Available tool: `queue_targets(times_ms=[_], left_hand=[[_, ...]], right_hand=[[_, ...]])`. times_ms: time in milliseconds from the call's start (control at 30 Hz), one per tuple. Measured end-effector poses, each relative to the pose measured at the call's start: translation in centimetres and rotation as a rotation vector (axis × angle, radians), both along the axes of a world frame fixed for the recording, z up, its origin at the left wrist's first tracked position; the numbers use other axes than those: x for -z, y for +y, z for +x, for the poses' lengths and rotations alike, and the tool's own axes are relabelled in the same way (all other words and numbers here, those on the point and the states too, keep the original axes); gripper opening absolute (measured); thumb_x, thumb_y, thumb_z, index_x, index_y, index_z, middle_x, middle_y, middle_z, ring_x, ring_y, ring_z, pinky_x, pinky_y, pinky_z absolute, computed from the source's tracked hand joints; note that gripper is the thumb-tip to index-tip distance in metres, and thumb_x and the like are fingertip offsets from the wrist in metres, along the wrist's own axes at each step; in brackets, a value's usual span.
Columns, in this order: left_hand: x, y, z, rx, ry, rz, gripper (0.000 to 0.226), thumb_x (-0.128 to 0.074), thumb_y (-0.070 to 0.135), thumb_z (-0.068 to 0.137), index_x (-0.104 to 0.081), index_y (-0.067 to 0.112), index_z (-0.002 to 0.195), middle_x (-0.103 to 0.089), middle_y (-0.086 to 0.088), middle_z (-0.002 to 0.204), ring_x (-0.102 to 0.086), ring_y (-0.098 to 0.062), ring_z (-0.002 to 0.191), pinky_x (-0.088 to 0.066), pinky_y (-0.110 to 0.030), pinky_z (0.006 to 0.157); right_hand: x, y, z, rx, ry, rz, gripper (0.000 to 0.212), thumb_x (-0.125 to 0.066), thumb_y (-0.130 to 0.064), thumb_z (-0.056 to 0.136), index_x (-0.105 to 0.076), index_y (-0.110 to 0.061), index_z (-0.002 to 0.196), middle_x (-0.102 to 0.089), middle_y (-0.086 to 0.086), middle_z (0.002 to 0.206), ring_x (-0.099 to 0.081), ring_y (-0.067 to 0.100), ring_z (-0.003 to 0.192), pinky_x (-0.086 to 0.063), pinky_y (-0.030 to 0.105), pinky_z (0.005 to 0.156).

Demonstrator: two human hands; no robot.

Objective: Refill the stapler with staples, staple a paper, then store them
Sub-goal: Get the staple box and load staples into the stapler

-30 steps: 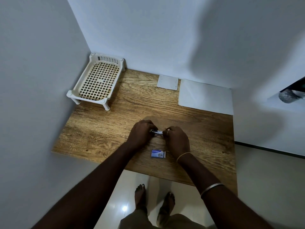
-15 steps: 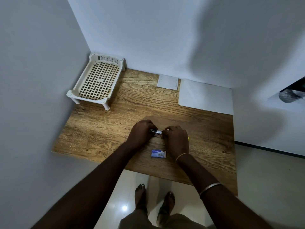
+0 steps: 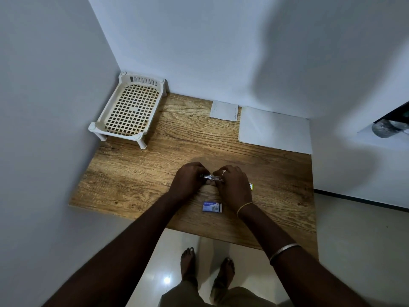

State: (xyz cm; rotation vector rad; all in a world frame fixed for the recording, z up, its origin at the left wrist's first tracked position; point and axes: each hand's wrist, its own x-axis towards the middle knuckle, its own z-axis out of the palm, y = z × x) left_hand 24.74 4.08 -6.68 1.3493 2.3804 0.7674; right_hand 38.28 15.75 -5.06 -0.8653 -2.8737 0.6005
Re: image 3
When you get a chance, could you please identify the person's right hand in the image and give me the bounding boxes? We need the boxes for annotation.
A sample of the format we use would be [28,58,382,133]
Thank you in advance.
[213,165,254,217]

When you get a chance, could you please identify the person's left hand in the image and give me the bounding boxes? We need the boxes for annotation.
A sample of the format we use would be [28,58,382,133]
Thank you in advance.
[168,161,211,203]

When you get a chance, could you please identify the yellow and silver stapler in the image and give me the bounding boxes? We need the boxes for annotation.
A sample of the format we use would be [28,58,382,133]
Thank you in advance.
[199,174,255,191]

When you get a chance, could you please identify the small blue staple box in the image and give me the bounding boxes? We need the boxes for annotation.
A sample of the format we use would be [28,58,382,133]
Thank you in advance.
[202,201,224,213]

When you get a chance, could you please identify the large white paper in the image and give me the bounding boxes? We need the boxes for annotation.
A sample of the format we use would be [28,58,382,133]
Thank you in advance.
[237,106,313,155]

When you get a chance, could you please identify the small white paper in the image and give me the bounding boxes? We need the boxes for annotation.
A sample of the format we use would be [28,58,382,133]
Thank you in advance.
[209,100,239,122]

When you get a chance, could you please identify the white plastic lattice tray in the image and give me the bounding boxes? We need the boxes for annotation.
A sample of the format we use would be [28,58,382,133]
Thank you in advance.
[88,72,169,151]

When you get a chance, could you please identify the person's right forearm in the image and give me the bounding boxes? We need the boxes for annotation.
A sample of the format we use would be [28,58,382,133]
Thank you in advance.
[237,203,372,307]

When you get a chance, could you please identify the person's left forearm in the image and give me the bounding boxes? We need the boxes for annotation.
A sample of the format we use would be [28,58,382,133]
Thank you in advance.
[41,194,180,307]

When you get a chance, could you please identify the person's left foot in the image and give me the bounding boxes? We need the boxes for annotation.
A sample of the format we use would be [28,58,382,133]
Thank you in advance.
[180,247,199,285]

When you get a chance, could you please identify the person's foot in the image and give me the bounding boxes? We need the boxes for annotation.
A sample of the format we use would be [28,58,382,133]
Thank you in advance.
[180,247,199,285]
[213,257,236,293]

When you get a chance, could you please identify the person's right foot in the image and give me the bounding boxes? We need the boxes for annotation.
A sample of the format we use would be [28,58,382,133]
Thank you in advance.
[213,257,236,293]

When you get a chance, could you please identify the yellow wrist thread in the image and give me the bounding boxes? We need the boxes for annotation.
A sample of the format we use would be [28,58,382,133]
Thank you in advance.
[236,202,256,219]

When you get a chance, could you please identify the silver bangle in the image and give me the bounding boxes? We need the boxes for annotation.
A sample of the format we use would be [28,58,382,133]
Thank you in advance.
[268,243,303,266]

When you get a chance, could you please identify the olive trousers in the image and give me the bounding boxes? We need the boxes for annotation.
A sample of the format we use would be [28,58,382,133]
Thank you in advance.
[158,279,285,307]

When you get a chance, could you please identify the grey round container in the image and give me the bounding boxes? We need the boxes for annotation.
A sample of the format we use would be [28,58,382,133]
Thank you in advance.
[371,118,409,139]

